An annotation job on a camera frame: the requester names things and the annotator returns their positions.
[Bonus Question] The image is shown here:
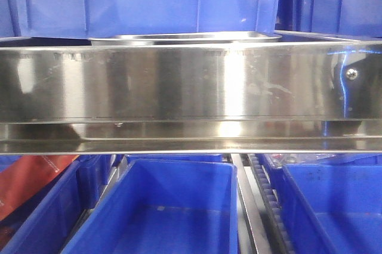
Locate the blue bin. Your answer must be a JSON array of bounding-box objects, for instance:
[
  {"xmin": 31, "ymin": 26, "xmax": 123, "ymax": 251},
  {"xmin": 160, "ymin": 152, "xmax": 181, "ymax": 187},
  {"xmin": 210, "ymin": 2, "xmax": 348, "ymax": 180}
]
[
  {"xmin": 1, "ymin": 154, "xmax": 112, "ymax": 253},
  {"xmin": 258, "ymin": 153, "xmax": 381, "ymax": 253},
  {"xmin": 127, "ymin": 153, "xmax": 223, "ymax": 163},
  {"xmin": 17, "ymin": 0, "xmax": 278, "ymax": 39},
  {"xmin": 276, "ymin": 0, "xmax": 381, "ymax": 37},
  {"xmin": 0, "ymin": 0, "xmax": 20, "ymax": 38},
  {"xmin": 63, "ymin": 159, "xmax": 238, "ymax": 253}
]

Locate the rear centre blue bin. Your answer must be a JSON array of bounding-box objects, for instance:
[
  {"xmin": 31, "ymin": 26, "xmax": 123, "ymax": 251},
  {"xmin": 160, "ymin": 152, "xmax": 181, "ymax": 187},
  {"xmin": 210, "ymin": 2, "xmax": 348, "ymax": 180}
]
[{"xmin": 127, "ymin": 153, "xmax": 223, "ymax": 163}]

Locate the stainless steel shelf rail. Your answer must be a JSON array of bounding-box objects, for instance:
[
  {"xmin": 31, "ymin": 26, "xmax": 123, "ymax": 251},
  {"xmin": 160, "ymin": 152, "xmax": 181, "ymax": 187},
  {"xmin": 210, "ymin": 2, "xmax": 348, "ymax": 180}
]
[{"xmin": 1, "ymin": 33, "xmax": 381, "ymax": 154}]

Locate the black roller track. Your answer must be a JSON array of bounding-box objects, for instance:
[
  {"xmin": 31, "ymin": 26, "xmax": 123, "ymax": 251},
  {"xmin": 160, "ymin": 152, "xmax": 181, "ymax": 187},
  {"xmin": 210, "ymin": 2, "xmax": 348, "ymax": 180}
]
[{"xmin": 248, "ymin": 154, "xmax": 295, "ymax": 254}]

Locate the silver metal tray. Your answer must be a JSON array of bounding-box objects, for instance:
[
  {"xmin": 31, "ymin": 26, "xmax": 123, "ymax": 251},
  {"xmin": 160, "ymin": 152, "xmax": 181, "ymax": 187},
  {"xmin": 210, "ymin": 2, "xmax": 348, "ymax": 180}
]
[{"xmin": 89, "ymin": 31, "xmax": 282, "ymax": 46}]

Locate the lower left blue bin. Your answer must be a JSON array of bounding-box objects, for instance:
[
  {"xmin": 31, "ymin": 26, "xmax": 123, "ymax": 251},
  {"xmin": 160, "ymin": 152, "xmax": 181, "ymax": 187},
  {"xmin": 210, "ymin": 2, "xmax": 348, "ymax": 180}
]
[{"xmin": 1, "ymin": 154, "xmax": 112, "ymax": 253}]

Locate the upper centre blue bin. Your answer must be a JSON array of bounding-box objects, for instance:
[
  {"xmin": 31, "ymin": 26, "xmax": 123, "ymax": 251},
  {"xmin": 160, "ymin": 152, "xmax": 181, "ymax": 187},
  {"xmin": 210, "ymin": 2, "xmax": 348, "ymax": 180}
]
[{"xmin": 17, "ymin": 0, "xmax": 278, "ymax": 39}]

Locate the red package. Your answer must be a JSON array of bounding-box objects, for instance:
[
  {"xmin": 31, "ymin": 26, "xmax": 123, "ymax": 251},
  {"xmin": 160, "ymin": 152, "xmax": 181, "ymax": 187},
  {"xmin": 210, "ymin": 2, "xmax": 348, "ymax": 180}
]
[{"xmin": 1, "ymin": 154, "xmax": 78, "ymax": 220}]

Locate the upper right blue bin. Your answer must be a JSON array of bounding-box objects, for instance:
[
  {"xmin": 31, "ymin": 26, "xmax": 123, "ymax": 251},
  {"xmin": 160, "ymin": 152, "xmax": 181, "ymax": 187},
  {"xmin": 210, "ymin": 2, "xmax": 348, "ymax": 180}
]
[{"xmin": 276, "ymin": 0, "xmax": 381, "ymax": 37}]

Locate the steel divider rail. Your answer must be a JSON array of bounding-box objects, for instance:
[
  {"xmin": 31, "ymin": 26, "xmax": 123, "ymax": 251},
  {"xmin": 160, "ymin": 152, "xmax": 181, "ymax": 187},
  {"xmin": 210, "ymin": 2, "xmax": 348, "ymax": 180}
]
[{"xmin": 231, "ymin": 153, "xmax": 269, "ymax": 253}]

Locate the lower right blue bin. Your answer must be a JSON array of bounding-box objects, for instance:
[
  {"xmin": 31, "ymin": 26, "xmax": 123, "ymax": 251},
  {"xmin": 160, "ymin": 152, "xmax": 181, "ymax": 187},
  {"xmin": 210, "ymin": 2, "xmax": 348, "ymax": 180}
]
[{"xmin": 258, "ymin": 153, "xmax": 381, "ymax": 253}]

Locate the upper left blue bin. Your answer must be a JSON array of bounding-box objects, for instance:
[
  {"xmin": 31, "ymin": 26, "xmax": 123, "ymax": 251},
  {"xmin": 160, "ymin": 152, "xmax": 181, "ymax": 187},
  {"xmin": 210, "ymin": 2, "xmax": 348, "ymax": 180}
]
[{"xmin": 0, "ymin": 0, "xmax": 20, "ymax": 38}]

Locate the lower centre blue bin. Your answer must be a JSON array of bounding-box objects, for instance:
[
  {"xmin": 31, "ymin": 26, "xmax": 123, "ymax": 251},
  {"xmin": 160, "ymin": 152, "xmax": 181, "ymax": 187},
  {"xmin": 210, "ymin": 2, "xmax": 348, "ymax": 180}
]
[{"xmin": 63, "ymin": 159, "xmax": 238, "ymax": 253}]

